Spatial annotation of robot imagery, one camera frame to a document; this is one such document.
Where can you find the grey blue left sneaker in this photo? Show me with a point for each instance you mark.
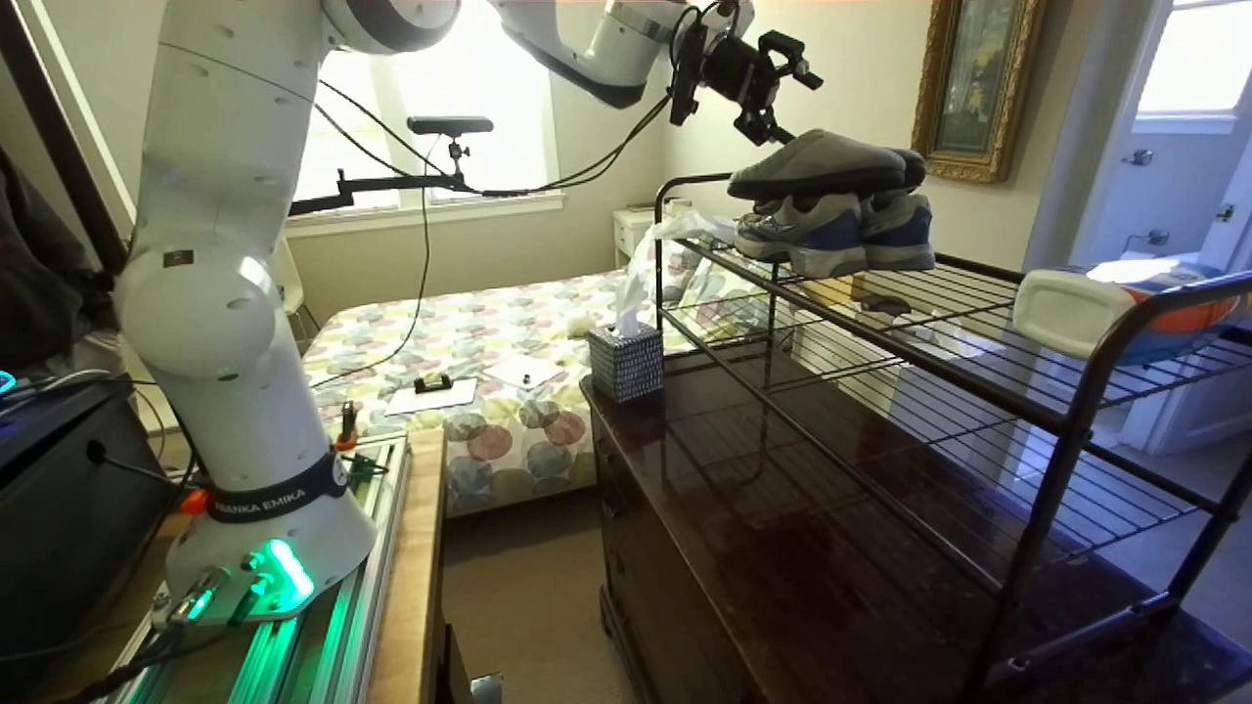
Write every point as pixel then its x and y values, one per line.
pixel 819 237

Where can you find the small black device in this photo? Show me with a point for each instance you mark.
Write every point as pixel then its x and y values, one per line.
pixel 430 386

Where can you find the black camera on stand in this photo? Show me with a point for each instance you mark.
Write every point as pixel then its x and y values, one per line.
pixel 450 130

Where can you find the floral bed mattress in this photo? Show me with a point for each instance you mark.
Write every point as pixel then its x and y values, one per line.
pixel 515 418

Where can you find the black computer case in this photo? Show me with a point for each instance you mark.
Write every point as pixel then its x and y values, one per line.
pixel 79 499

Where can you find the gold framed picture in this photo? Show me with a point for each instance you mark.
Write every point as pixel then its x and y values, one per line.
pixel 970 86

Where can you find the white plastic container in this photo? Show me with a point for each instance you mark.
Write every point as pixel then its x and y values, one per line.
pixel 1066 309

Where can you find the grey blue sneaker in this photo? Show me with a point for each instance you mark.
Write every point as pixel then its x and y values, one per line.
pixel 896 233
pixel 819 237

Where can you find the white door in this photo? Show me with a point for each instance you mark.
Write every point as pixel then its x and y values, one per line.
pixel 1176 165

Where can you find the grey blue right sneaker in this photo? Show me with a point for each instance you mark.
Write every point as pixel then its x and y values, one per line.
pixel 896 233

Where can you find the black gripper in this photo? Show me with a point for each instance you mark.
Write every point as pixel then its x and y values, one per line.
pixel 710 50

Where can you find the aluminium rail base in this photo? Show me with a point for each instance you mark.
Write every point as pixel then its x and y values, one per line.
pixel 225 644

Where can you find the dark wooden dresser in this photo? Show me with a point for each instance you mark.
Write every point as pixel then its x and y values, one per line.
pixel 770 541

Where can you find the blue patterned tissue box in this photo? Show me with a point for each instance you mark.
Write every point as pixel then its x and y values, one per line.
pixel 628 362

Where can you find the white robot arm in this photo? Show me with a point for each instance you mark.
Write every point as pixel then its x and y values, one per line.
pixel 225 130

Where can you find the black metal shoe rack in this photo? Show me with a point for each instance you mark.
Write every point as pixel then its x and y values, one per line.
pixel 916 332

